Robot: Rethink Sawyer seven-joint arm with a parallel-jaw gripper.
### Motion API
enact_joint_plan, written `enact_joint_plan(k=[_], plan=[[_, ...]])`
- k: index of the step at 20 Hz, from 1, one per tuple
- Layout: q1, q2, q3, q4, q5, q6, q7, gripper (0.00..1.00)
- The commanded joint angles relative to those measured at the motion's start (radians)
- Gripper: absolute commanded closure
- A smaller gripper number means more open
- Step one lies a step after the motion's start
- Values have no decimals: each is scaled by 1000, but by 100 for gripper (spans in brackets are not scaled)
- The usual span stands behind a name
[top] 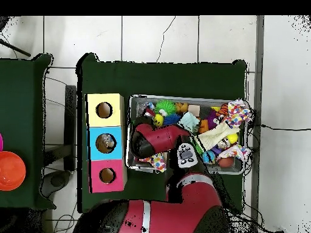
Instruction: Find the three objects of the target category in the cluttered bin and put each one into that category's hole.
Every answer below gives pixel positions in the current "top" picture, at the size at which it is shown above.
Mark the black tripod leg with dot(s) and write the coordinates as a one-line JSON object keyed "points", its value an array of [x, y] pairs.
{"points": [[14, 48]]}

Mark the cream cloth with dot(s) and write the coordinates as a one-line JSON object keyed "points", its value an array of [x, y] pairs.
{"points": [[218, 135]]}

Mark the dark green tablecloth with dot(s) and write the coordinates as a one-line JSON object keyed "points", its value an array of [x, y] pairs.
{"points": [[121, 77]]}

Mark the shallow clear mesh bin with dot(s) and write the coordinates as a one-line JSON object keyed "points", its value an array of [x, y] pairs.
{"points": [[233, 169]]}

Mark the red-brown ball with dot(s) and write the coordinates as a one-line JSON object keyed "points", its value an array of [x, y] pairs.
{"points": [[226, 162]]}

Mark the colourful polka-dot cloth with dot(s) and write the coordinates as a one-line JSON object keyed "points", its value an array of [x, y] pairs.
{"points": [[156, 161]]}

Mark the wooden box with three holes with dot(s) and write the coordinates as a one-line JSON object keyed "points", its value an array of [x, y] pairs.
{"points": [[118, 136]]}

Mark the yellow ball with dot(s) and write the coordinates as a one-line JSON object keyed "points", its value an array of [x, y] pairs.
{"points": [[159, 120]]}

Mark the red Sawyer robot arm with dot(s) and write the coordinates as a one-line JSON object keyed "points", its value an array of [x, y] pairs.
{"points": [[160, 138]]}

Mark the orange plate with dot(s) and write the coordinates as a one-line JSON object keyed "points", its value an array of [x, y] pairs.
{"points": [[9, 171]]}

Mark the mint green knit cloth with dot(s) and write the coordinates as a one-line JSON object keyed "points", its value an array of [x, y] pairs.
{"points": [[189, 121]]}

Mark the black floor stand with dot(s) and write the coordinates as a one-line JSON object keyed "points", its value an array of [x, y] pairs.
{"points": [[70, 126]]}

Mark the dark green side table cloth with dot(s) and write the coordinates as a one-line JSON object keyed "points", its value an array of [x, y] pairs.
{"points": [[29, 121]]}

